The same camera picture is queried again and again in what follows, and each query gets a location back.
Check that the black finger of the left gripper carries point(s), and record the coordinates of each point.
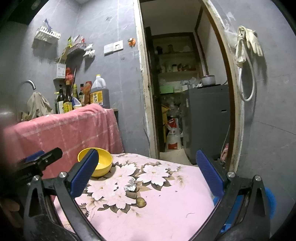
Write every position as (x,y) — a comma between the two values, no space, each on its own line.
(35,164)

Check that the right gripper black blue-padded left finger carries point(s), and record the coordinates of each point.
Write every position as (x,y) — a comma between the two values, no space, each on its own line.
(41,220)

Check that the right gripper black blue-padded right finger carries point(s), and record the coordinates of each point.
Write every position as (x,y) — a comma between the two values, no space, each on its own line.
(241,211)

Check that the silver foil trash pile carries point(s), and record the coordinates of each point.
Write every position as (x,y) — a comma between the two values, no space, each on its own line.
(130,186)

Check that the person's hand at left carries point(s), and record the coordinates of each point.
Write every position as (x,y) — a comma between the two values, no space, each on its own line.
(11,210)

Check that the blue plastic basin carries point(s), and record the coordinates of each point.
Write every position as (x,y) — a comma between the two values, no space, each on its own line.
(269,201)

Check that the beige rag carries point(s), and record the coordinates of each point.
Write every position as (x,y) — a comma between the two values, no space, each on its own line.
(37,106)

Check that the red plaid cloth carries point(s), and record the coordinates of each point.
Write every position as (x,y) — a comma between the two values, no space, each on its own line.
(86,127)

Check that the dark sauce bottle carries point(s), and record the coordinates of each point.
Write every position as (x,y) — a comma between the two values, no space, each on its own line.
(67,103)

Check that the yellow plastic bowl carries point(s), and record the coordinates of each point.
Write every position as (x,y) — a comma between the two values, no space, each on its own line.
(104,162)

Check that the chrome faucet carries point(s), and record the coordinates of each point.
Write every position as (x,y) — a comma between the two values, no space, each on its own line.
(30,82)

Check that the grey metal cabinet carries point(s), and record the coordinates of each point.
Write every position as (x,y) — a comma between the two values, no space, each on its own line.
(205,120)

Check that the large oil jug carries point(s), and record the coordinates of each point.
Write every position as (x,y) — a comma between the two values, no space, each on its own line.
(99,93)

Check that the pink floral table cloth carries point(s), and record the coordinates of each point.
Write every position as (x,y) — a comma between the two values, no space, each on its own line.
(178,200)

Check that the red white sack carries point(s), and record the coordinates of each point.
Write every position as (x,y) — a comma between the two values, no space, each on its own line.
(173,139)

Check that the brown nut shell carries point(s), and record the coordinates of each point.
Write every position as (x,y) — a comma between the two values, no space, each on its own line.
(140,202)

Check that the metal pot on cabinet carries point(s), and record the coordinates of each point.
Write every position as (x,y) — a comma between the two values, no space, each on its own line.
(208,80)

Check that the green box on shelf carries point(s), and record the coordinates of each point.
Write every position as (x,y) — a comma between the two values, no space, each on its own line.
(166,89)

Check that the white rubber glove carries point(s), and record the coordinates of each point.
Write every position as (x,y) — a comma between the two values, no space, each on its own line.
(246,39)

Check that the wall corner shelf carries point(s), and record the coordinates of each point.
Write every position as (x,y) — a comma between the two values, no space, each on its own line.
(76,49)

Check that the white wall basket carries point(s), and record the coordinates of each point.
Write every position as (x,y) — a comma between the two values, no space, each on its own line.
(43,34)

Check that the white wall switch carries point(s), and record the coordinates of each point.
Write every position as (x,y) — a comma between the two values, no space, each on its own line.
(113,47)

